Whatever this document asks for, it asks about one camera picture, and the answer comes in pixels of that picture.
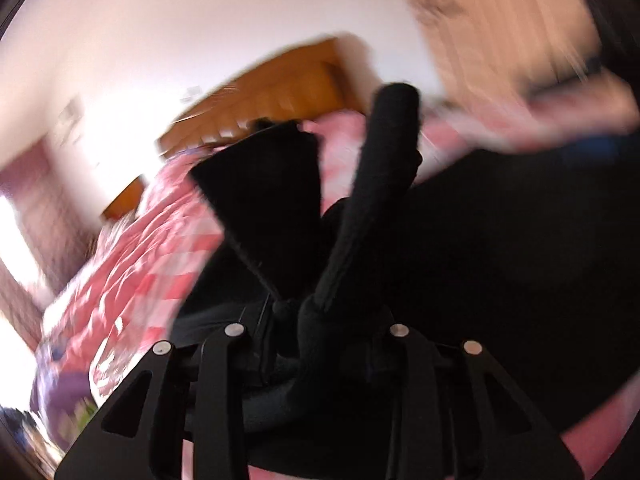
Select wooden bed headboard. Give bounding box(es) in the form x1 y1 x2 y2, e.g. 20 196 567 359
157 35 371 153

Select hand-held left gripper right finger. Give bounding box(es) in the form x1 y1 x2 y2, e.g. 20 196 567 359
387 322 584 480

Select black pants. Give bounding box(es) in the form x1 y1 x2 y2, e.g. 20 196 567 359
170 82 640 480

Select wooden side cabinet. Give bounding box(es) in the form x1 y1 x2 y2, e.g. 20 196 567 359
102 175 146 221

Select light wooden wardrobe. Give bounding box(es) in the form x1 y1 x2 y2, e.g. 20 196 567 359
390 0 640 101

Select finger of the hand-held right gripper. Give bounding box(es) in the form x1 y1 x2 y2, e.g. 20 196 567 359
562 135 633 163

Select white air conditioner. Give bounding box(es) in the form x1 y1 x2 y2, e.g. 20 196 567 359
52 95 84 136

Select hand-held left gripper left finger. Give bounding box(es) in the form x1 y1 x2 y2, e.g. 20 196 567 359
54 323 251 480

